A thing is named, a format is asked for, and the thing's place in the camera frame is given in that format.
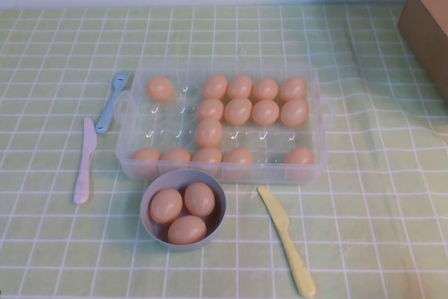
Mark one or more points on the beige egg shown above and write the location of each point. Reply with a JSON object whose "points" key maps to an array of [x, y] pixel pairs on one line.
{"points": [[176, 156], [265, 89], [199, 199], [265, 112], [206, 157], [187, 230], [210, 109], [239, 86], [214, 86], [160, 88], [166, 205], [238, 157], [238, 111], [208, 133], [298, 156], [146, 156], [294, 112], [293, 88]]}

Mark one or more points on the brown cardboard box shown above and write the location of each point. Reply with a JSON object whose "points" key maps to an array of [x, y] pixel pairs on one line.
{"points": [[427, 33]]}

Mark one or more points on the grey-blue round bowl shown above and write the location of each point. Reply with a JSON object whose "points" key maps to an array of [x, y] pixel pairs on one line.
{"points": [[219, 204]]}

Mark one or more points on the green checked tablecloth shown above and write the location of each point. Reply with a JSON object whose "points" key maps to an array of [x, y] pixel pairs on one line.
{"points": [[350, 208]]}

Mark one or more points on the blue plastic fork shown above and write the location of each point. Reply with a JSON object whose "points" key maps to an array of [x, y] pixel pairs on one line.
{"points": [[105, 117]]}

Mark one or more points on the yellow plastic knife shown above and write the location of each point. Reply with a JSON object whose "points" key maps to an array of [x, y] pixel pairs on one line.
{"points": [[280, 222]]}

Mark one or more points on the clear plastic egg box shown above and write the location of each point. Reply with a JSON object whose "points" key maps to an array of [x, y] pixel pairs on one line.
{"points": [[168, 127]]}

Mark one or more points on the pink plastic knife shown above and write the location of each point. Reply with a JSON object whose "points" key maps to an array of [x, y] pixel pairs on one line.
{"points": [[84, 173]]}

